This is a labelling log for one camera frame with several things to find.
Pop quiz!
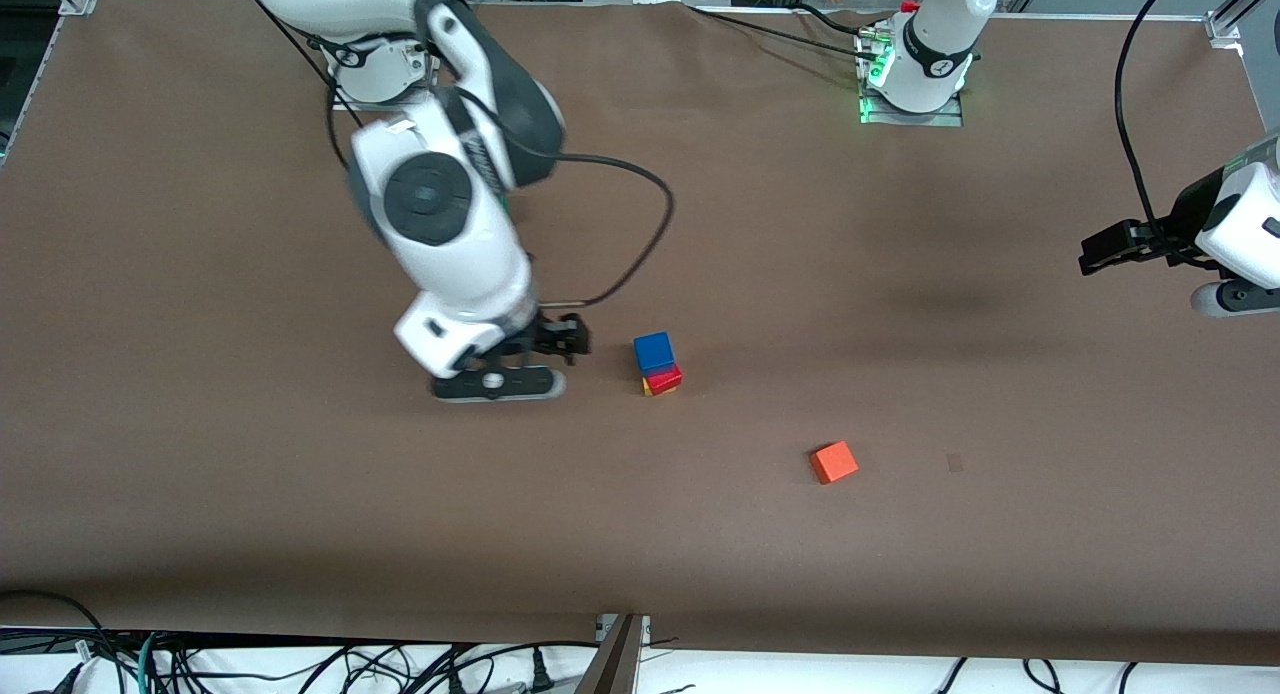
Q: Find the blue wooden block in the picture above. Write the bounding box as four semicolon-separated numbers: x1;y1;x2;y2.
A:
633;332;675;375

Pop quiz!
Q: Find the brown table cover sheet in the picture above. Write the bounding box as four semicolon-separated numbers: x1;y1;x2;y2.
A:
0;0;1280;665

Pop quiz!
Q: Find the orange wooden block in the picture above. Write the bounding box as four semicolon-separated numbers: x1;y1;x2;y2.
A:
810;440;859;486

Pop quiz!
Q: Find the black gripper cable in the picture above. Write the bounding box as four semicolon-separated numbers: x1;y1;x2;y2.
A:
1114;0;1193;267
245;0;675;311

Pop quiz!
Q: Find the dark brown table post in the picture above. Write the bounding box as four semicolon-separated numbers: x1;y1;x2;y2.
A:
574;614;647;694

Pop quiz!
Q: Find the short black base cable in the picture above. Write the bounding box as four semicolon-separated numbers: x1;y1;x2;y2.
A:
795;2;881;38

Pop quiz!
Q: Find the long black base cable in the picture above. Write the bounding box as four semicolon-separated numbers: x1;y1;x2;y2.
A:
685;4;881;61

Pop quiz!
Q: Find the thick black looped cable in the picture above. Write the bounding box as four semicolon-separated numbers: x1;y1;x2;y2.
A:
0;590;137;694

